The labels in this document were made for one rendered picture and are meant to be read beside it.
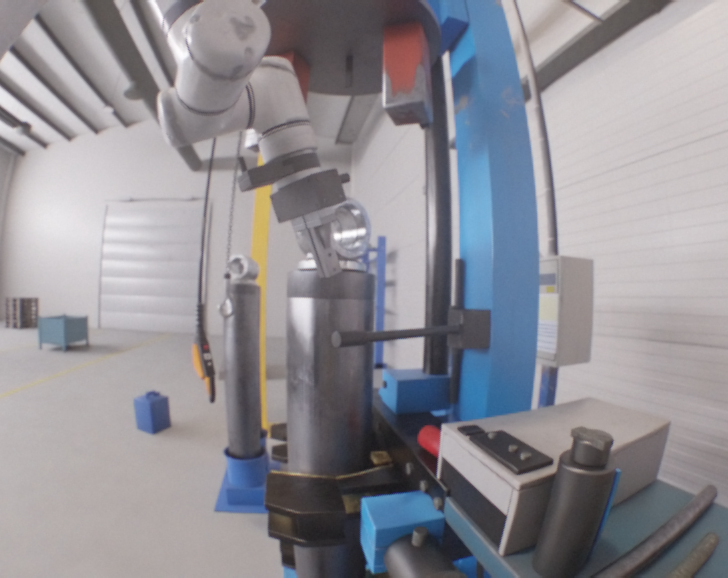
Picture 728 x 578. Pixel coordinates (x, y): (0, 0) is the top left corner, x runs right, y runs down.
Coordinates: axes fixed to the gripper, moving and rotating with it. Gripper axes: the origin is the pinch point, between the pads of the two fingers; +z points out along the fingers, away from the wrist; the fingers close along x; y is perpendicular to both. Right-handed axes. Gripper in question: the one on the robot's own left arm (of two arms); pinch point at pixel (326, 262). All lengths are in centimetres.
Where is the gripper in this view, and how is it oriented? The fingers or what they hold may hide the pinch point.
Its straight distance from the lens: 54.0
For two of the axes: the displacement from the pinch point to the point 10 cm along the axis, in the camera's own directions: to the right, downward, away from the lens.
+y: 7.0, -3.9, 6.0
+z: 3.0, 9.2, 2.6
